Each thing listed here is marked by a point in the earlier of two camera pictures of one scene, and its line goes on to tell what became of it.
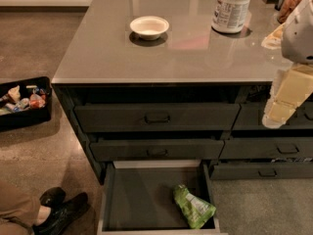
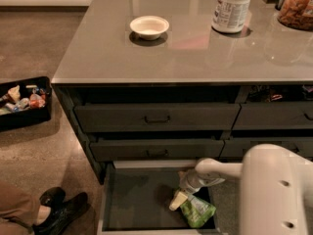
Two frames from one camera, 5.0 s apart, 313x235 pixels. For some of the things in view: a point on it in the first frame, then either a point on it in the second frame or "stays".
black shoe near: (63, 215) stays
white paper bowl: (150, 27) stays
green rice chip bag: (195, 211) stays
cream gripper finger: (297, 85) to (192, 181)
